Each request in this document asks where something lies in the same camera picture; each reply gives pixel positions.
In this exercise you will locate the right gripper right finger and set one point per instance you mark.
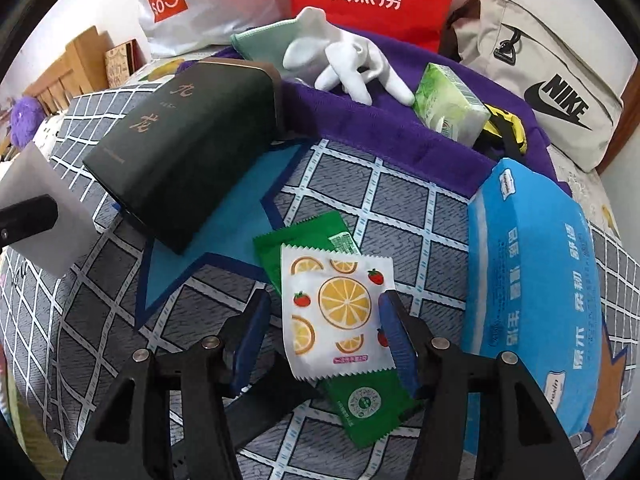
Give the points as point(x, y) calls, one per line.
point(409, 340)

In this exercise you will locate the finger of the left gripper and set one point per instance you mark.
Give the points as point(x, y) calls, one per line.
point(27, 218)

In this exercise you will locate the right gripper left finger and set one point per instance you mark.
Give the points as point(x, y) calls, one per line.
point(241, 337)

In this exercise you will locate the green wet wipe packet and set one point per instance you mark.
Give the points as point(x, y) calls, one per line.
point(370, 405)

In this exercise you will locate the fruit print wet wipe packet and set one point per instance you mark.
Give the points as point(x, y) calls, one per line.
point(330, 319)

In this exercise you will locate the yellow black pouch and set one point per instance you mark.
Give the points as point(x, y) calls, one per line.
point(503, 136)

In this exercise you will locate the green tissue packet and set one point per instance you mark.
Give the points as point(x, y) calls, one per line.
point(446, 105)

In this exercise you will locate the white knit glove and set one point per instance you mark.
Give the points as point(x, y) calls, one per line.
point(333, 57)

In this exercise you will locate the green microfiber cloth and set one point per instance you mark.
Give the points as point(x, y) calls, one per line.
point(266, 44)

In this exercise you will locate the purple plush toy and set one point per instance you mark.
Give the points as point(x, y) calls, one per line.
point(26, 117)

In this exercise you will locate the blue tissue pack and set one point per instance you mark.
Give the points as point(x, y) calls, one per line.
point(533, 288)

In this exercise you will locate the wooden headboard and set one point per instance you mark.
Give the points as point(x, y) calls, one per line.
point(79, 70)

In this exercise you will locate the brown cardboard box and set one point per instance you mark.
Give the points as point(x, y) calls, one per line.
point(121, 62)

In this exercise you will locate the dark green tea tin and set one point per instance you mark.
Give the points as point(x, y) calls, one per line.
point(171, 160)

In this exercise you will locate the newspaper print pillow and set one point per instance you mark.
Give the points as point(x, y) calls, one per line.
point(587, 190)

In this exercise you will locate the purple fleece blanket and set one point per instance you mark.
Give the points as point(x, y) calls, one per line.
point(391, 131)

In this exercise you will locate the white Miniso plastic bag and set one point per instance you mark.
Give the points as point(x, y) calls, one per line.
point(174, 27)

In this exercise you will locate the beige Nike waist bag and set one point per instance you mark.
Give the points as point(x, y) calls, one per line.
point(506, 43)

